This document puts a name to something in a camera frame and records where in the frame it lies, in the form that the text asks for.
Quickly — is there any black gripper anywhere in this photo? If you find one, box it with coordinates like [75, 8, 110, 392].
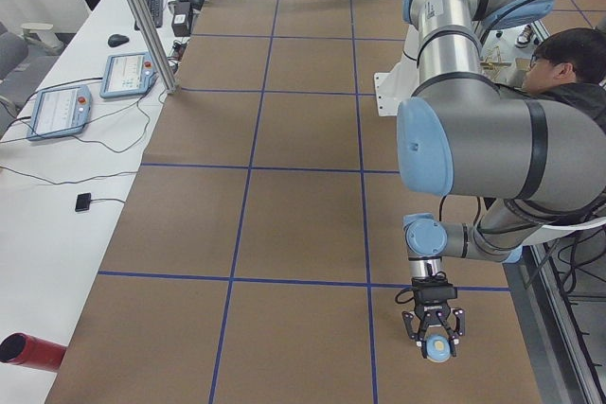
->
[401, 275, 465, 360]

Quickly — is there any blue white call bell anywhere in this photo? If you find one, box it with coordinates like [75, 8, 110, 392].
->
[426, 333, 452, 363]

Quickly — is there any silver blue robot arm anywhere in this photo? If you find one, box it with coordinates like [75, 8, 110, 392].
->
[397, 0, 605, 361]

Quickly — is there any seated person in black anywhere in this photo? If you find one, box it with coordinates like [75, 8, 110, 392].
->
[496, 27, 605, 132]

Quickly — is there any small black puck device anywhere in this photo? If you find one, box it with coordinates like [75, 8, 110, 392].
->
[75, 192, 92, 213]

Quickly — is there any far blue teach pendant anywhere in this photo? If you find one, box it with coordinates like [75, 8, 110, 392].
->
[99, 52, 157, 99]

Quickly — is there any blue teach pendant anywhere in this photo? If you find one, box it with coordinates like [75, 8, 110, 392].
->
[99, 52, 157, 99]
[27, 85, 92, 141]

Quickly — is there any black power adapter box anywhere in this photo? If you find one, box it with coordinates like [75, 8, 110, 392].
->
[171, 2, 193, 38]

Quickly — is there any red cylinder tube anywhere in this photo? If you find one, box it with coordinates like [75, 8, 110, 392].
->
[1, 333, 66, 372]

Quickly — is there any black computer mouse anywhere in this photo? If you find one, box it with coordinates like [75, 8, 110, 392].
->
[107, 34, 130, 48]

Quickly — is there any near blue teach pendant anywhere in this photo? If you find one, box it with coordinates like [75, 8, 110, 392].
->
[27, 85, 92, 141]

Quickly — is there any black keyboard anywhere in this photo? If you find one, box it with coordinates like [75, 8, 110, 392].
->
[145, 0, 164, 28]

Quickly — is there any grey office chair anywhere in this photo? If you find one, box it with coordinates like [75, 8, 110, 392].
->
[1, 24, 33, 108]

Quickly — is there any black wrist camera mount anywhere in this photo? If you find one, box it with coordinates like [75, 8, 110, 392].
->
[394, 274, 458, 306]

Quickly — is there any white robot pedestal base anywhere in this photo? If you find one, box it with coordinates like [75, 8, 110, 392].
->
[374, 26, 448, 116]

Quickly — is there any aluminium frame post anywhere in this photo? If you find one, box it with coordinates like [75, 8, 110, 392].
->
[127, 0, 177, 95]

